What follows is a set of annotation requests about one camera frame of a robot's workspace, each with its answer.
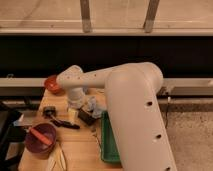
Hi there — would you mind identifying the small metal fork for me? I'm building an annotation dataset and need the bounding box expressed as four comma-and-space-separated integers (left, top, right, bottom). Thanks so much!
91, 127, 101, 149

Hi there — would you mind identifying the green plastic tray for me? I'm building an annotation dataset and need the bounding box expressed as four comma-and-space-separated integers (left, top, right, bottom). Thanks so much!
101, 111, 120, 164

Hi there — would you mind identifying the dark board eraser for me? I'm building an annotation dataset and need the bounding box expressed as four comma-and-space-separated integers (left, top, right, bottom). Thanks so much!
78, 109, 96, 125

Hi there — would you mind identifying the red bowl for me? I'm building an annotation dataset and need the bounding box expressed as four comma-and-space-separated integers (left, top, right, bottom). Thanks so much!
44, 75, 62, 94

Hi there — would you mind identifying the yellow corn husk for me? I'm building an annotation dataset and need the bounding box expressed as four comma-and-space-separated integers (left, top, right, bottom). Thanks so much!
45, 143, 67, 171

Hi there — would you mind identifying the blue crumpled cloth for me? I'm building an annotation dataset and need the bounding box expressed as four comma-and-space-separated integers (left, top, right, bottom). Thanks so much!
84, 96, 106, 119

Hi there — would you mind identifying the purple bowl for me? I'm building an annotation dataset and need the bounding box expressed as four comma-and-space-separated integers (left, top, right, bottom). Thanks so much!
25, 123, 56, 154

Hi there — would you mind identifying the black handled brush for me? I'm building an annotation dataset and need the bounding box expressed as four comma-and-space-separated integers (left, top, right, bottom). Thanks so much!
43, 106, 80, 130

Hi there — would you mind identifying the black chair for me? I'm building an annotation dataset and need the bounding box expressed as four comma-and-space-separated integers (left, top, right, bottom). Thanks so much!
0, 101, 26, 171

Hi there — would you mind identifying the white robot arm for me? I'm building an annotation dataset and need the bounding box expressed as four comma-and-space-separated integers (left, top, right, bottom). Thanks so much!
57, 62, 177, 171

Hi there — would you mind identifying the orange carrot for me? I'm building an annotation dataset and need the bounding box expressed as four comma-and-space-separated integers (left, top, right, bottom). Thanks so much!
30, 127, 52, 146

